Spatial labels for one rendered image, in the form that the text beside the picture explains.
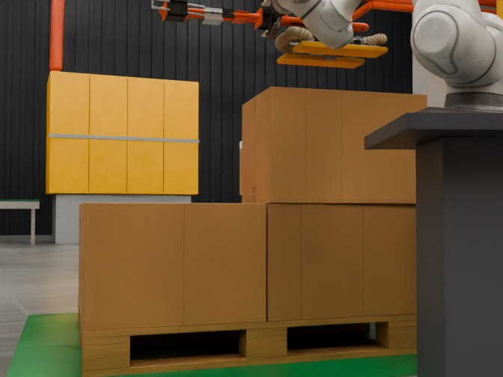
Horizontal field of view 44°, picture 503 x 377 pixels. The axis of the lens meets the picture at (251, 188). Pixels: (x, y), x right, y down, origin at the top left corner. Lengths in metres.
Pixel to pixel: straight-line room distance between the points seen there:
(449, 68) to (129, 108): 8.21
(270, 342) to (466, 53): 1.15
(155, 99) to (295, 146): 7.58
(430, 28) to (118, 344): 1.31
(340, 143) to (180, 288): 0.74
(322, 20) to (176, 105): 7.73
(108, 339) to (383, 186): 1.08
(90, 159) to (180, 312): 7.42
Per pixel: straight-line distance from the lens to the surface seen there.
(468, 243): 1.66
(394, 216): 2.32
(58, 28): 9.96
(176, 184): 9.61
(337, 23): 2.09
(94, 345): 2.07
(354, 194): 2.24
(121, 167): 9.46
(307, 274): 2.19
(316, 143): 2.19
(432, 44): 1.55
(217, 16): 2.35
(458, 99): 1.76
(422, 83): 3.84
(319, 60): 2.52
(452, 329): 1.67
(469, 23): 1.57
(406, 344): 2.39
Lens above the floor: 0.53
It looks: 2 degrees up
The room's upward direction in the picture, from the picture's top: straight up
